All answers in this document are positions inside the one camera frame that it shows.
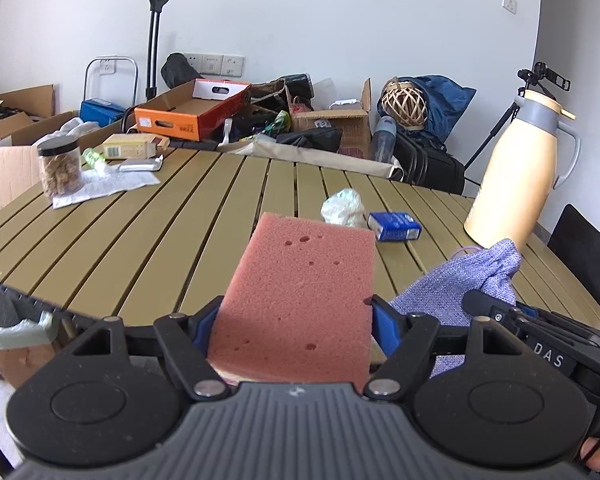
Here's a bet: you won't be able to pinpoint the blue bag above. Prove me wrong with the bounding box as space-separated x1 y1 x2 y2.
377 75 477 153

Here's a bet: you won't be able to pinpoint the cardboard box with green liner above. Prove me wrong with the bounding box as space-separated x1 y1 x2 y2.
0 280 61 388

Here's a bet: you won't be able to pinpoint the large cardboard box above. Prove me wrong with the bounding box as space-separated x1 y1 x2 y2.
0 110 81 211

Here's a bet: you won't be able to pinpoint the canvas tote bag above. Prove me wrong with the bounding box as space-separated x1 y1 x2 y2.
217 140 403 181

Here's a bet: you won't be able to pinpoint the brown cardboard box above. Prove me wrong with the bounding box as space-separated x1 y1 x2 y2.
291 78 373 161

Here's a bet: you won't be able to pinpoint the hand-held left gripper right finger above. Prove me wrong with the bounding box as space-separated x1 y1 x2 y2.
361 294 528 402

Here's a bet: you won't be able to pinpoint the orange cardboard box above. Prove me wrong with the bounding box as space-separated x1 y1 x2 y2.
134 79 252 142

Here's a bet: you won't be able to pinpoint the clear jar of nuts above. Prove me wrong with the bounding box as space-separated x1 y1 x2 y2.
36 136 84 198

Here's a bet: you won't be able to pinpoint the grey water bottle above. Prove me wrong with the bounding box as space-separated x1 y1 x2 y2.
370 116 397 163

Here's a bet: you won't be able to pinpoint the purple drawstring pouch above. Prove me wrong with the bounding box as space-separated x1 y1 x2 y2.
390 239 523 378

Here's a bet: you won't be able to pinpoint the black bag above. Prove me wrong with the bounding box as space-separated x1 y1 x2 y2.
161 52 203 88

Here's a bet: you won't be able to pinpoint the white paper towel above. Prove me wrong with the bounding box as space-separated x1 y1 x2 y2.
52 162 162 210

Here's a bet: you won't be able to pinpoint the black trolley handle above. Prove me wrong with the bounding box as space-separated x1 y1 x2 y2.
144 0 172 103

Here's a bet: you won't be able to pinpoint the black cloth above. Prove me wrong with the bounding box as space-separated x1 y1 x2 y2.
275 127 343 153

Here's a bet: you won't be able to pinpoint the white tissue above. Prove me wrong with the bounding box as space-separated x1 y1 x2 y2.
321 188 367 228

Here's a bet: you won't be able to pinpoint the yellow box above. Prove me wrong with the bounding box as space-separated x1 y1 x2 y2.
101 133 170 161

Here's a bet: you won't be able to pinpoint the rattan ball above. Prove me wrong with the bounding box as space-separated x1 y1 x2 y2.
382 80 427 128

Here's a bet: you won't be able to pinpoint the wall socket row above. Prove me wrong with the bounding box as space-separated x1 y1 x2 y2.
182 52 246 78

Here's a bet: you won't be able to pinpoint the tan folding table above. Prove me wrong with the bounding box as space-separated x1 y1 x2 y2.
0 147 600 333

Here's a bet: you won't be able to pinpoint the cream thermos jug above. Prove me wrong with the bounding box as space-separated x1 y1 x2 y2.
464 89 581 250

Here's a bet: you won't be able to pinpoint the cardboard sheet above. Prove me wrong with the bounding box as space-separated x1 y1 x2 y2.
0 84 56 118

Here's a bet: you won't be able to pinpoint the pink sponge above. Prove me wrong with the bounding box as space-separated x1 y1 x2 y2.
207 212 377 396

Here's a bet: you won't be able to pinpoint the silver pouch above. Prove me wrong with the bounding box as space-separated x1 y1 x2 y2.
119 156 165 173

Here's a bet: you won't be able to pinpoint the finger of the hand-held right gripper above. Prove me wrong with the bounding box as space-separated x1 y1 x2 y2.
462 290 600 356

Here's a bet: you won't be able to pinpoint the black tripod with phone holder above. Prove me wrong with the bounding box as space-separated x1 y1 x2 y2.
462 62 571 186

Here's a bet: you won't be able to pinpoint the blue cardboard box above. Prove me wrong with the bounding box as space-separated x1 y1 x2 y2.
80 100 126 126

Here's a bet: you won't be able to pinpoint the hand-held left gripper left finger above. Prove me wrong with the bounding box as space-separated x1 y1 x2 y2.
70 296 231 402

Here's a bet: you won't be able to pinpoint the chrome cart handle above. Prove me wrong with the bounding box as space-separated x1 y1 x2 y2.
84 56 139 111

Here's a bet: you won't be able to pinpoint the small blue box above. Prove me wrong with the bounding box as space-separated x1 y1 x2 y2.
368 211 423 243

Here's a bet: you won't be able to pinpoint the black folded cases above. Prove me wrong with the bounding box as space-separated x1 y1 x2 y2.
395 130 466 196

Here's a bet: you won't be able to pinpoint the green bottle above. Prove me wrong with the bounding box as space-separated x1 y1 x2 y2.
81 147 108 171

